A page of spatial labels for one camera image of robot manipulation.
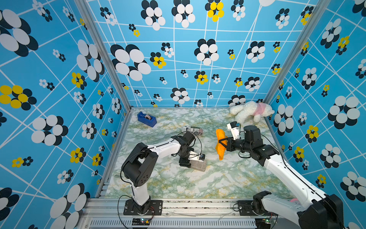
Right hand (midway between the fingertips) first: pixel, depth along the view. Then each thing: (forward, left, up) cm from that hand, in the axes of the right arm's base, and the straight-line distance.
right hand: (222, 140), depth 78 cm
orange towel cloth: (-5, +2, 0) cm, 5 cm away
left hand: (-2, +17, -17) cm, 24 cm away
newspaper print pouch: (+18, +13, -15) cm, 27 cm away
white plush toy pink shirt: (+33, -23, -12) cm, 42 cm away
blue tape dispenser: (+26, +50, -12) cm, 58 cm away
